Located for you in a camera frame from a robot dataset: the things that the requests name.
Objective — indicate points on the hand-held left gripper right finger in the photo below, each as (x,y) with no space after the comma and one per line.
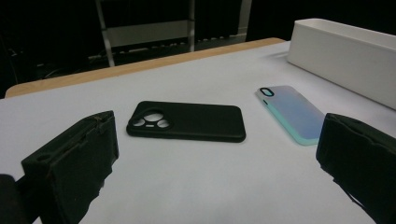
(361,161)

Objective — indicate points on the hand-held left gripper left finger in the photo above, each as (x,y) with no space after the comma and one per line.
(71,161)

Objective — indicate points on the blue teal phone case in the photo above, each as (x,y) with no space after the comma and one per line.
(292,112)

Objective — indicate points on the white plastic bin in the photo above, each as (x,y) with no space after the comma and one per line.
(336,59)

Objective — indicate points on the black phone case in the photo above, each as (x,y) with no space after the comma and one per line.
(202,123)

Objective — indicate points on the wooden table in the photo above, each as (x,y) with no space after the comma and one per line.
(124,70)

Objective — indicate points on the white table mat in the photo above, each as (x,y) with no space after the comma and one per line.
(193,180)

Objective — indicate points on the grey metal stand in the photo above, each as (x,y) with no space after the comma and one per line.
(149,32)

